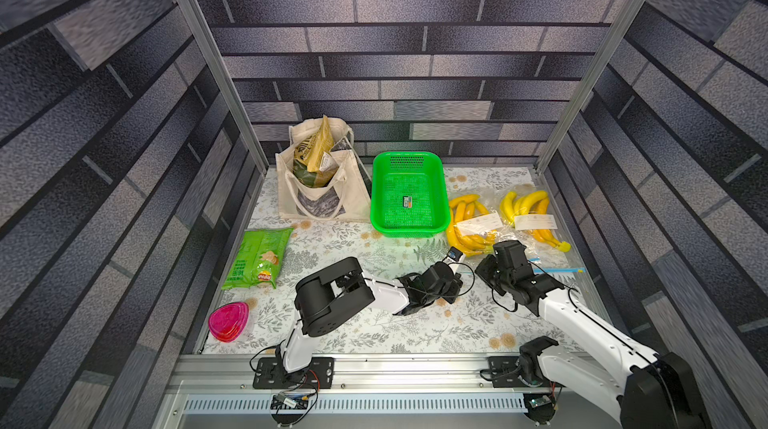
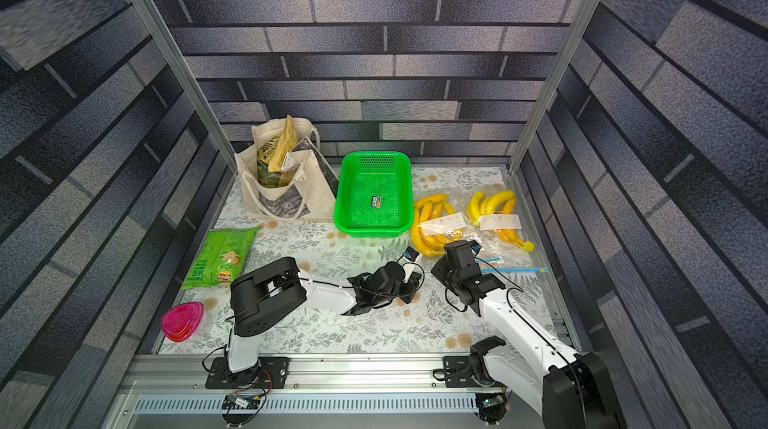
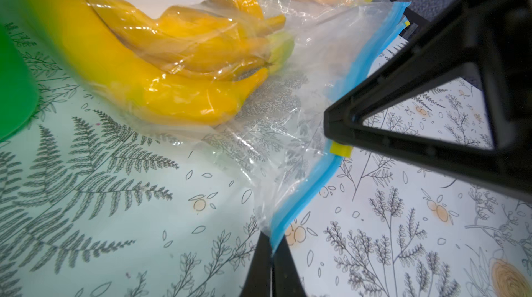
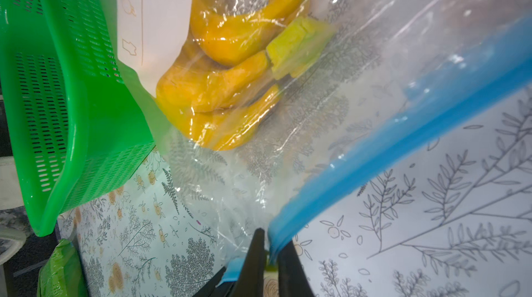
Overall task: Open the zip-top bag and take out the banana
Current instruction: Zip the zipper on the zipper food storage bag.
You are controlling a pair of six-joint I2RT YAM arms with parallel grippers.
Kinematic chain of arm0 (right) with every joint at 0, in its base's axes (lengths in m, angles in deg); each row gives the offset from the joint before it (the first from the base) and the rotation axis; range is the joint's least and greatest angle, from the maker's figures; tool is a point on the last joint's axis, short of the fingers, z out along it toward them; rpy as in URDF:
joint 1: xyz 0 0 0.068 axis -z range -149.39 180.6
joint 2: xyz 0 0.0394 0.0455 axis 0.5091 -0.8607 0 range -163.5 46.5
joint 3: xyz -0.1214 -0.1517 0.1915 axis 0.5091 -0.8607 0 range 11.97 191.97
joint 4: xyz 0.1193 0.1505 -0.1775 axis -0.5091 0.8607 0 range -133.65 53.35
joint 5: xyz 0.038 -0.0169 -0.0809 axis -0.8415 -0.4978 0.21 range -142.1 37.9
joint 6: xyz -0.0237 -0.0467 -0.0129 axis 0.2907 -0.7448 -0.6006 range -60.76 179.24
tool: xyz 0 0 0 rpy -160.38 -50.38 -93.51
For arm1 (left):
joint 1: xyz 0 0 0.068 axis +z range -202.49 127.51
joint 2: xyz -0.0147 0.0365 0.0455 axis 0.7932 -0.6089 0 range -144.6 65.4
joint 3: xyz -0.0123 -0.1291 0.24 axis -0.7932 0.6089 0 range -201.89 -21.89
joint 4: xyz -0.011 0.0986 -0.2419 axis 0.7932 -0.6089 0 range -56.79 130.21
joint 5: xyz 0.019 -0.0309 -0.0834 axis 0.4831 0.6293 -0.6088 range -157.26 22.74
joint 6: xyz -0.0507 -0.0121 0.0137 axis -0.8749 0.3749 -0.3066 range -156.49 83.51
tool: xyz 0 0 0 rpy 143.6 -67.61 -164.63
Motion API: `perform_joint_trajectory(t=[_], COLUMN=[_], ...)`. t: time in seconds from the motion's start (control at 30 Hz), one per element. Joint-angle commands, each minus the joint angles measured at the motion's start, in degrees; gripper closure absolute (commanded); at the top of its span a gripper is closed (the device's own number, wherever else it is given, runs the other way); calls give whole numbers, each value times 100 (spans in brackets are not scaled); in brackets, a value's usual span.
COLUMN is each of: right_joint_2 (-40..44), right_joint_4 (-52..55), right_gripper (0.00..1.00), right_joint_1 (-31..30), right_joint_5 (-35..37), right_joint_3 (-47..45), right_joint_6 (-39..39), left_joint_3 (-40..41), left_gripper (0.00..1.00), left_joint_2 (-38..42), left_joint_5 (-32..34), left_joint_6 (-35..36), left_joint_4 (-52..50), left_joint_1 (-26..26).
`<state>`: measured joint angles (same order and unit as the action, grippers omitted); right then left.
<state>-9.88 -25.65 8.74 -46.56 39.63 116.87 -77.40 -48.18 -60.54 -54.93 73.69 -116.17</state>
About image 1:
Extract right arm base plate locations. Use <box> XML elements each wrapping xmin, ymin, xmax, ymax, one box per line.
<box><xmin>481</xmin><ymin>355</ymin><xmax>536</xmax><ymax>388</ymax></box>

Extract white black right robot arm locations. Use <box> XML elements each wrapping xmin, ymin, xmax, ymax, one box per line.
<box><xmin>475</xmin><ymin>254</ymin><xmax>712</xmax><ymax>428</ymax></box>

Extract green chips bag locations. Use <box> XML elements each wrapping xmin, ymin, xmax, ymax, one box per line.
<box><xmin>222</xmin><ymin>227</ymin><xmax>293</xmax><ymax>290</ymax></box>

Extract clear zip-top bag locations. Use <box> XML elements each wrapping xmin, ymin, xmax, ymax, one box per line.
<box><xmin>496</xmin><ymin>184</ymin><xmax>586</xmax><ymax>274</ymax></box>
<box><xmin>442</xmin><ymin>191</ymin><xmax>511</xmax><ymax>268</ymax></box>

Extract beige canvas tote bag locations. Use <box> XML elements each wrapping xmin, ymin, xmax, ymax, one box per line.
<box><xmin>275</xmin><ymin>139</ymin><xmax>372</xmax><ymax>222</ymax></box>

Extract circuit board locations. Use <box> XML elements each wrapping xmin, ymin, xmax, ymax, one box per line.
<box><xmin>270</xmin><ymin>392</ymin><xmax>318</xmax><ymax>428</ymax></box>
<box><xmin>523</xmin><ymin>393</ymin><xmax>557</xmax><ymax>426</ymax></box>

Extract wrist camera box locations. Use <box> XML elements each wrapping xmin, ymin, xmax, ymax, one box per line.
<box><xmin>445</xmin><ymin>247</ymin><xmax>465</xmax><ymax>263</ymax></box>
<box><xmin>493</xmin><ymin>240</ymin><xmax>533</xmax><ymax>285</ymax></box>

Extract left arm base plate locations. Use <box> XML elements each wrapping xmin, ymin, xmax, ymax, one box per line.
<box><xmin>252</xmin><ymin>357</ymin><xmax>336</xmax><ymax>390</ymax></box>

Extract right circuit board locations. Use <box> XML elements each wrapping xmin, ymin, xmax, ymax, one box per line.
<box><xmin>523</xmin><ymin>393</ymin><xmax>557</xmax><ymax>426</ymax></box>

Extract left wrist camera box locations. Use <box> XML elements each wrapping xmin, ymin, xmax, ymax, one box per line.
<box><xmin>445</xmin><ymin>247</ymin><xmax>465</xmax><ymax>263</ymax></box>

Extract aluminium frame post left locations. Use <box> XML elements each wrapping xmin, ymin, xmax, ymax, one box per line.
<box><xmin>176</xmin><ymin>0</ymin><xmax>269</xmax><ymax>176</ymax></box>

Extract yellow banana bunch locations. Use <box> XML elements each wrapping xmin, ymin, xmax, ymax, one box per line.
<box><xmin>445</xmin><ymin>193</ymin><xmax>499</xmax><ymax>258</ymax></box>
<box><xmin>500</xmin><ymin>190</ymin><xmax>571</xmax><ymax>253</ymax></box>

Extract aluminium frame post right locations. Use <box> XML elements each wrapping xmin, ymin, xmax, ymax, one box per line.
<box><xmin>534</xmin><ymin>0</ymin><xmax>646</xmax><ymax>176</ymax></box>

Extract green plastic basket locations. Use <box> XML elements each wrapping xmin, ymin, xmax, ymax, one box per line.
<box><xmin>370</xmin><ymin>152</ymin><xmax>450</xmax><ymax>238</ymax></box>

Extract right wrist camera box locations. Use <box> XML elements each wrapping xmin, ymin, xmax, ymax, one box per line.
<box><xmin>493</xmin><ymin>240</ymin><xmax>533</xmax><ymax>285</ymax></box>

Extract snack packets in tote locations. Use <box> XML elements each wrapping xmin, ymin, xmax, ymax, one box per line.
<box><xmin>289</xmin><ymin>116</ymin><xmax>354</xmax><ymax>188</ymax></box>

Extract aluminium front rail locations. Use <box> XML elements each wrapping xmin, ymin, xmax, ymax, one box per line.
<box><xmin>152</xmin><ymin>352</ymin><xmax>601</xmax><ymax>429</ymax></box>

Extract aluminium frame post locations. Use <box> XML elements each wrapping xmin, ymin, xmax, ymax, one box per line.
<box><xmin>534</xmin><ymin>0</ymin><xmax>646</xmax><ymax>176</ymax></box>
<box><xmin>176</xmin><ymin>0</ymin><xmax>269</xmax><ymax>176</ymax></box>

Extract left circuit board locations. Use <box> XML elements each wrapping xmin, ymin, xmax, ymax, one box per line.
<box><xmin>270</xmin><ymin>392</ymin><xmax>318</xmax><ymax>428</ymax></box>

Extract pink plastic container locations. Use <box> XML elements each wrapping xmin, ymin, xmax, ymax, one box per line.
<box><xmin>208</xmin><ymin>302</ymin><xmax>250</xmax><ymax>343</ymax></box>

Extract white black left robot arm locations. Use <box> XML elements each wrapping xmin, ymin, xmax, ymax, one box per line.
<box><xmin>276</xmin><ymin>248</ymin><xmax>466</xmax><ymax>374</ymax></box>

